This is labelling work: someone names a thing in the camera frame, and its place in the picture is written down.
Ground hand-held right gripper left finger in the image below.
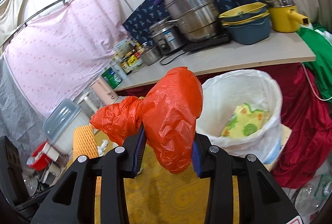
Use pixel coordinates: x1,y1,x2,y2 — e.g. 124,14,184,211
30,120,147,224

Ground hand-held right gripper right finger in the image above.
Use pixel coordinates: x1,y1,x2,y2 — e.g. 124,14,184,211
192,133,304,224

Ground orange plastic bag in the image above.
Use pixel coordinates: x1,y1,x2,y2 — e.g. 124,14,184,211
90,66,203,175

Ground yellow green printed wrapper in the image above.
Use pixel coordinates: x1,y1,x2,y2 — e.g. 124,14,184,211
220,102,271,137

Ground trash bin with white bag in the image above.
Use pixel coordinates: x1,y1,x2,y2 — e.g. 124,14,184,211
201,69,283,165

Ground red plastic container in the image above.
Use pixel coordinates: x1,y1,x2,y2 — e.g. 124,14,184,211
27,141,52,171

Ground white crumpled tissue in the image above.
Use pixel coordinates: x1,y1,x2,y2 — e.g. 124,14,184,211
96,139,116,154

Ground white plastic cup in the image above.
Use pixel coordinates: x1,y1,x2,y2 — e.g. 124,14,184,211
47,147,61,161

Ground yellow patterned tablecloth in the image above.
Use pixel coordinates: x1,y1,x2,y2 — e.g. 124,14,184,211
66,130,239,224

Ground yellow foam fruit net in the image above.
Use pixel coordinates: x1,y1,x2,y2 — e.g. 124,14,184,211
73,124,100,159

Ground grey plastic sheet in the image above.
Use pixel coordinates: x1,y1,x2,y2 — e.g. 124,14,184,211
0,55,52,144

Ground white storage box grey lid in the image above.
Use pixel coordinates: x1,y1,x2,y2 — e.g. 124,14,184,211
43,99,90,154

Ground pink electric kettle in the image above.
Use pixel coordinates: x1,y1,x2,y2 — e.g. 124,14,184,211
90,77,118,106

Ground white electric kettle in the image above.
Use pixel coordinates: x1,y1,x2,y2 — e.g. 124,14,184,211
77,93,98,113

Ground green tin can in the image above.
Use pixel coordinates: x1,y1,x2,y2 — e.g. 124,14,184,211
101,67,123,89

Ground white seasoning bottle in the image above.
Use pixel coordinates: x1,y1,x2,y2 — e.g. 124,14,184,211
110,59,127,80

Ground dark sauce bottle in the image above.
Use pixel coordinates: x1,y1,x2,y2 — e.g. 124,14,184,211
119,56,133,75

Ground wooden stool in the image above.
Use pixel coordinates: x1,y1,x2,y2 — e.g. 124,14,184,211
270,124,292,171

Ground yellow label jar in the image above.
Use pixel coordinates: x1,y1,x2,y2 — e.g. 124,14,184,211
126,54,142,70

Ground small steel pot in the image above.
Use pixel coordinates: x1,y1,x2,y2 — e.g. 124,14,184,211
140,43,162,66

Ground dark bottle red label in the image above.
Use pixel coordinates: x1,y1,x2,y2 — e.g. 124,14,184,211
133,42,144,58

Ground white carton box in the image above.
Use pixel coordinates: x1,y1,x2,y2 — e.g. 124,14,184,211
114,41,130,57

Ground red cloth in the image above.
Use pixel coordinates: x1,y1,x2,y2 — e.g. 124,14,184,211
114,64,332,189

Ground black induction cooker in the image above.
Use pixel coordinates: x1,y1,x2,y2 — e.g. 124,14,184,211
183,32,231,52

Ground steel rice cooker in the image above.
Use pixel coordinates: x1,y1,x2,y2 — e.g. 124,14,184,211
149,19,188,56

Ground pink dotted sheet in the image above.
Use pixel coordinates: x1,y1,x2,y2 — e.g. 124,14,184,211
5,0,129,118

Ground clear plastic bottle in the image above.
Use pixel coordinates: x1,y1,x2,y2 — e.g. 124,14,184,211
290,173,332,224

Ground blue plastic basin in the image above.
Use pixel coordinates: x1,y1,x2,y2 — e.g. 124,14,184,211
225,17,272,45

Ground yellow plastic basin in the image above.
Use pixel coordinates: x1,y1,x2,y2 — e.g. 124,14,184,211
218,2,269,22
220,12,271,27

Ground large steel steamer pot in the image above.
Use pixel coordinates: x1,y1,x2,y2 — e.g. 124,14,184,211
163,0,221,43

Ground cream cloth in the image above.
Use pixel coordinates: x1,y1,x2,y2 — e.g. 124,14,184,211
0,0,29,43

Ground green plastic bag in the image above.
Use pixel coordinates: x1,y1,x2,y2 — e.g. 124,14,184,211
296,23,332,101

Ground yellow electric pot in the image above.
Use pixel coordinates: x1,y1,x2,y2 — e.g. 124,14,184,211
261,0,310,33

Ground black power cable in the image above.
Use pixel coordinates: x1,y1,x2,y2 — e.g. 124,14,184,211
159,54,187,65

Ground white cable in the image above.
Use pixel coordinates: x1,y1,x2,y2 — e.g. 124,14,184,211
301,63,332,101

